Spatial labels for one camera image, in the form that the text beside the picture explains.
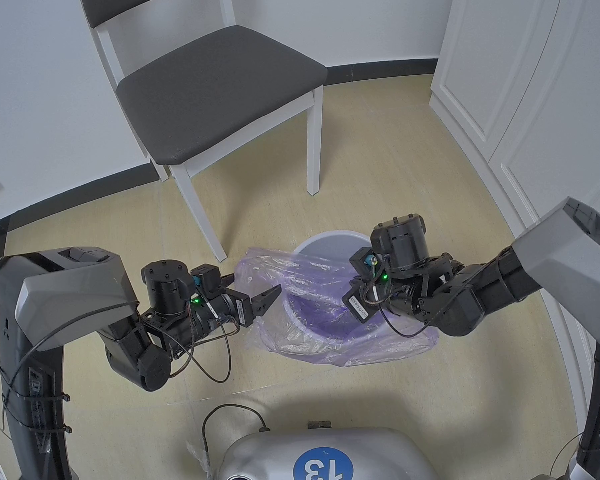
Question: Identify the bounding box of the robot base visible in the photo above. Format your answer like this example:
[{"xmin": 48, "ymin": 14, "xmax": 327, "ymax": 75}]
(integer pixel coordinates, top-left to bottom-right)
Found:
[{"xmin": 220, "ymin": 420, "xmax": 436, "ymax": 480}]

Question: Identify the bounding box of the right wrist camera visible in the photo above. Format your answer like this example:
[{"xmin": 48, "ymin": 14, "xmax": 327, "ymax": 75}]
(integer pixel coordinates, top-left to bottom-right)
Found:
[{"xmin": 349, "ymin": 248, "xmax": 383, "ymax": 283}]

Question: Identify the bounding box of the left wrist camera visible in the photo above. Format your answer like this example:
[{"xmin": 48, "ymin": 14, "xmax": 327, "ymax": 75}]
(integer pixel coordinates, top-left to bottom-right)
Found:
[{"xmin": 190, "ymin": 265, "xmax": 222, "ymax": 295}]

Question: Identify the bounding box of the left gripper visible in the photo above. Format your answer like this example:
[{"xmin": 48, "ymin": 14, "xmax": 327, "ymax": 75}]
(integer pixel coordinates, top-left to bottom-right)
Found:
[{"xmin": 194, "ymin": 274, "xmax": 283, "ymax": 340}]

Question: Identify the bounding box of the black cable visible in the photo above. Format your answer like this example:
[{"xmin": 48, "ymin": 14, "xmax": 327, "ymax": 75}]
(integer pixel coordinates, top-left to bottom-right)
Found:
[{"xmin": 201, "ymin": 404, "xmax": 272, "ymax": 451}]

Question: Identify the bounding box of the purple plastic bag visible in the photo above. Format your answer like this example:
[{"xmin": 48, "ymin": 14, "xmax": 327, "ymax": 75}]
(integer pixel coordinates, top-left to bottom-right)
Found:
[{"xmin": 234, "ymin": 245, "xmax": 440, "ymax": 369}]

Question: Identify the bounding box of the white chair grey seat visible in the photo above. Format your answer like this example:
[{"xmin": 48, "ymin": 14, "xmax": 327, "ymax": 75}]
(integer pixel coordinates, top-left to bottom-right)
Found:
[{"xmin": 72, "ymin": 0, "xmax": 328, "ymax": 264}]

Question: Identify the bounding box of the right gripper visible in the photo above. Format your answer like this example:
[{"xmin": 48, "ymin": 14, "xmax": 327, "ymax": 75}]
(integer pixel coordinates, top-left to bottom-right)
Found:
[{"xmin": 341, "ymin": 278, "xmax": 396, "ymax": 325}]

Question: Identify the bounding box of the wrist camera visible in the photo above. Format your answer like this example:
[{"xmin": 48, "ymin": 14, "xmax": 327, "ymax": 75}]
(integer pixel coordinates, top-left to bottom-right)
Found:
[
  {"xmin": 349, "ymin": 248, "xmax": 383, "ymax": 283},
  {"xmin": 190, "ymin": 265, "xmax": 222, "ymax": 295}
]

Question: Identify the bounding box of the white trash bin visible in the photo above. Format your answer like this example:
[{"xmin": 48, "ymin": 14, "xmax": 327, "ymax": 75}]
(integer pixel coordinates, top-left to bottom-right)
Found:
[{"xmin": 282, "ymin": 230, "xmax": 406, "ymax": 354}]

